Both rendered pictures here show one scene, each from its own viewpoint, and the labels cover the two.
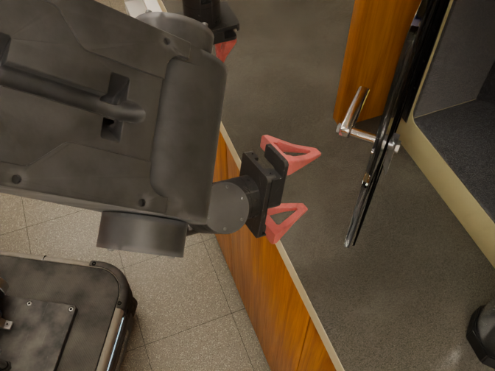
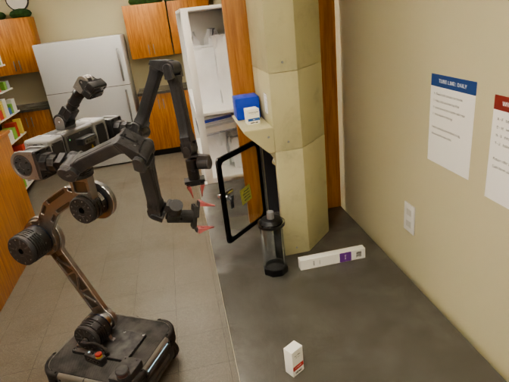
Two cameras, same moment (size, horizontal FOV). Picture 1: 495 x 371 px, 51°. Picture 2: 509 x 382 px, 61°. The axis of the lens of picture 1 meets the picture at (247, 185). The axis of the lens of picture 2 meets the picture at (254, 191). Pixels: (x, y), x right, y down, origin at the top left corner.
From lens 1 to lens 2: 141 cm
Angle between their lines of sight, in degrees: 32
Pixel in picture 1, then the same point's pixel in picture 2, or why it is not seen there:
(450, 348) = (257, 271)
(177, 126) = (143, 147)
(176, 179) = (142, 152)
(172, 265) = (203, 337)
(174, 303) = (199, 355)
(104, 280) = (162, 326)
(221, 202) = (175, 203)
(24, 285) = (124, 327)
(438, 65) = (269, 190)
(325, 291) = (221, 259)
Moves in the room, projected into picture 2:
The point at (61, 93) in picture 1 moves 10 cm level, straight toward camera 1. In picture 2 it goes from (130, 141) to (130, 148)
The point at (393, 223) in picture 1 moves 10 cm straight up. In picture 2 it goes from (254, 245) to (252, 226)
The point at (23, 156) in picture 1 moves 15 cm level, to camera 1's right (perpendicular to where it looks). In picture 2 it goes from (125, 144) to (166, 142)
